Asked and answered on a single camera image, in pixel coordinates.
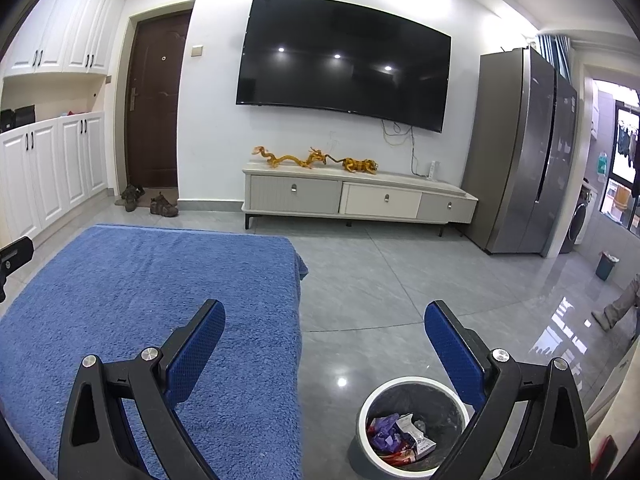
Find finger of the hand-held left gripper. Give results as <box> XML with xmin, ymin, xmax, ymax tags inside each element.
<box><xmin>0</xmin><ymin>236</ymin><xmax>35</xmax><ymax>304</ymax></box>

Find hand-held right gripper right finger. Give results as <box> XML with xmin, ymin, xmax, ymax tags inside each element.
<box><xmin>424</xmin><ymin>300</ymin><xmax>593</xmax><ymax>480</ymax></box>

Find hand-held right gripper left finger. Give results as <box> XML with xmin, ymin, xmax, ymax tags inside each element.
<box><xmin>57</xmin><ymin>299</ymin><xmax>227</xmax><ymax>480</ymax></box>

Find purple wrapper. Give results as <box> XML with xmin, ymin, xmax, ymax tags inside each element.
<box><xmin>372</xmin><ymin>414</ymin><xmax>402</xmax><ymax>454</ymax></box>

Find pile of snack wrappers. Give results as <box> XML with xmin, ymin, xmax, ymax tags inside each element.
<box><xmin>367</xmin><ymin>420</ymin><xmax>418</xmax><ymax>465</ymax></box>

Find white round waste bin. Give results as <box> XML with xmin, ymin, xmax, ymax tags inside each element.
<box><xmin>356</xmin><ymin>376</ymin><xmax>471</xmax><ymax>476</ymax></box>

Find black bin liner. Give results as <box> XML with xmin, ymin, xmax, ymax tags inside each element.
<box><xmin>366</xmin><ymin>385</ymin><xmax>463</xmax><ymax>472</ymax></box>

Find white base cabinets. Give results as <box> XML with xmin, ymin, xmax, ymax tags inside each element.
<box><xmin>0</xmin><ymin>112</ymin><xmax>109</xmax><ymax>247</ymax></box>

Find blue blanket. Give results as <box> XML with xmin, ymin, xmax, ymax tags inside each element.
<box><xmin>0</xmin><ymin>224</ymin><xmax>309</xmax><ymax>480</ymax></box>

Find pair of brown shoes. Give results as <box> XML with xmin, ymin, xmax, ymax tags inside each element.
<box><xmin>150</xmin><ymin>191</ymin><xmax>179</xmax><ymax>218</ymax></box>
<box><xmin>115</xmin><ymin>185</ymin><xmax>146</xmax><ymax>211</ymax></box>

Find brown doormat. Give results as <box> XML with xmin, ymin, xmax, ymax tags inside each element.
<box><xmin>135</xmin><ymin>186</ymin><xmax>179</xmax><ymax>208</ymax></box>

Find white coffee table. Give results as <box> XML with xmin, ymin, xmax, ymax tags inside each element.
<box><xmin>582</xmin><ymin>332</ymin><xmax>640</xmax><ymax>461</ymax></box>

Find green waste bin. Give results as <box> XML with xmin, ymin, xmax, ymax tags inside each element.
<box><xmin>595</xmin><ymin>252</ymin><xmax>620</xmax><ymax>282</ymax></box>

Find white television cabinet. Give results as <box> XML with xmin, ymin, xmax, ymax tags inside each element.
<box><xmin>242</xmin><ymin>162</ymin><xmax>478</xmax><ymax>237</ymax></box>

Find washing machine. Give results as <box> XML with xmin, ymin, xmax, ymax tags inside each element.
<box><xmin>560</xmin><ymin>182</ymin><xmax>597</xmax><ymax>255</ymax></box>

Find grey two-door refrigerator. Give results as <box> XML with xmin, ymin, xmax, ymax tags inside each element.
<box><xmin>460</xmin><ymin>46</ymin><xmax>579</xmax><ymax>257</ymax></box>

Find long golden dragon figurine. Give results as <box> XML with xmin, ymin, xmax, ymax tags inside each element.
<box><xmin>251</xmin><ymin>146</ymin><xmax>307</xmax><ymax>169</ymax></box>

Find brown entrance door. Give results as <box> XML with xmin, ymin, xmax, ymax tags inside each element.
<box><xmin>116</xmin><ymin>0</ymin><xmax>196</xmax><ymax>196</ymax></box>

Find golden tiger figurine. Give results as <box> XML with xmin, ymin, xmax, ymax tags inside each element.
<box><xmin>341</xmin><ymin>157</ymin><xmax>379</xmax><ymax>176</ymax></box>

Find balcony glass door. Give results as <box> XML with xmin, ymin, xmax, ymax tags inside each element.
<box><xmin>597</xmin><ymin>80</ymin><xmax>640</xmax><ymax>239</ymax></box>

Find dark hanging garment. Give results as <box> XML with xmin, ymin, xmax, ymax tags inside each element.
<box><xmin>617</xmin><ymin>120</ymin><xmax>640</xmax><ymax>170</ymax></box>

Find blue curtain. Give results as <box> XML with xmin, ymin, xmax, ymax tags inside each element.
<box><xmin>535</xmin><ymin>34</ymin><xmax>574</xmax><ymax>84</ymax></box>

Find hanging cables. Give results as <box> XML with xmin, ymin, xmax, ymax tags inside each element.
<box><xmin>381</xmin><ymin>120</ymin><xmax>420</xmax><ymax>177</ymax></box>

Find white wall cabinets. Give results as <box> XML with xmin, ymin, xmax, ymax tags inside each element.
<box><xmin>2</xmin><ymin>0</ymin><xmax>126</xmax><ymax>79</ymax></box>

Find black wall television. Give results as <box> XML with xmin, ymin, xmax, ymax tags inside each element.
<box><xmin>235</xmin><ymin>0</ymin><xmax>452</xmax><ymax>134</ymax></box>

